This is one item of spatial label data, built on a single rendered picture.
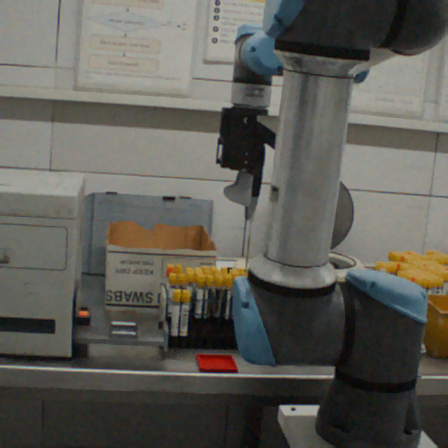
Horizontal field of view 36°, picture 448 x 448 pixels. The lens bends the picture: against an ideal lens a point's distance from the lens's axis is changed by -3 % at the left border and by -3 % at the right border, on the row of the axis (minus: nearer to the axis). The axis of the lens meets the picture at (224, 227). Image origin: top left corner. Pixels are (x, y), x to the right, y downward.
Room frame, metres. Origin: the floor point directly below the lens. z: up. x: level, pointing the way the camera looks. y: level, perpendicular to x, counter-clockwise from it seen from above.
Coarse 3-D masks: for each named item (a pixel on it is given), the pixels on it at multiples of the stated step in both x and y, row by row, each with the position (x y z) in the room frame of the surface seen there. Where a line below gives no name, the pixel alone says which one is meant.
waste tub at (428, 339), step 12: (432, 300) 1.45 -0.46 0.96; (444, 300) 1.45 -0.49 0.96; (432, 312) 1.36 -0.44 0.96; (444, 312) 1.32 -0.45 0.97; (432, 324) 1.35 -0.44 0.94; (444, 324) 1.32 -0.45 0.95; (432, 336) 1.34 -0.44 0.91; (444, 336) 1.32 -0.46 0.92; (432, 348) 1.33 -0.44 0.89; (444, 348) 1.32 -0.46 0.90
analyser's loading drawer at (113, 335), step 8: (112, 312) 1.24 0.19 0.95; (112, 320) 1.20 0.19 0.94; (136, 320) 1.20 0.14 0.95; (80, 328) 1.22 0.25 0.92; (88, 328) 1.22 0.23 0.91; (96, 328) 1.23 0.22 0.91; (104, 328) 1.23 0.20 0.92; (112, 328) 1.23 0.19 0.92; (120, 328) 1.24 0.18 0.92; (128, 328) 1.24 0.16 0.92; (136, 328) 1.19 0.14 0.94; (80, 336) 1.18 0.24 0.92; (88, 336) 1.18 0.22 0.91; (96, 336) 1.18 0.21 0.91; (104, 336) 1.19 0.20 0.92; (112, 336) 1.18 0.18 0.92; (120, 336) 1.19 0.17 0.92; (128, 336) 1.19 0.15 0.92; (136, 336) 1.19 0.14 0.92; (144, 336) 1.21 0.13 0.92; (152, 336) 1.21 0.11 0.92; (160, 336) 1.22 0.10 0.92; (112, 344) 1.18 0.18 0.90; (120, 344) 1.18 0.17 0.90; (128, 344) 1.19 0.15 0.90; (136, 344) 1.19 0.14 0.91; (144, 344) 1.19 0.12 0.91; (152, 344) 1.19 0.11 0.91; (160, 344) 1.19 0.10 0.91
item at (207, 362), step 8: (200, 360) 1.20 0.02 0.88; (208, 360) 1.22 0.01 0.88; (216, 360) 1.22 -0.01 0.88; (224, 360) 1.22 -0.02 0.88; (232, 360) 1.21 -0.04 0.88; (200, 368) 1.16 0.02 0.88; (208, 368) 1.16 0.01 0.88; (216, 368) 1.17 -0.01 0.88; (224, 368) 1.17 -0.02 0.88; (232, 368) 1.17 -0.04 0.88
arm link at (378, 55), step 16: (416, 0) 0.81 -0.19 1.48; (432, 0) 0.81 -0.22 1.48; (416, 16) 0.81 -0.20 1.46; (432, 16) 0.82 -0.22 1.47; (400, 32) 0.82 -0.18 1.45; (416, 32) 0.82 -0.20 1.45; (432, 32) 0.84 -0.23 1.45; (400, 48) 0.85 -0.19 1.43; (416, 48) 0.86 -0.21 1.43; (368, 64) 1.07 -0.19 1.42
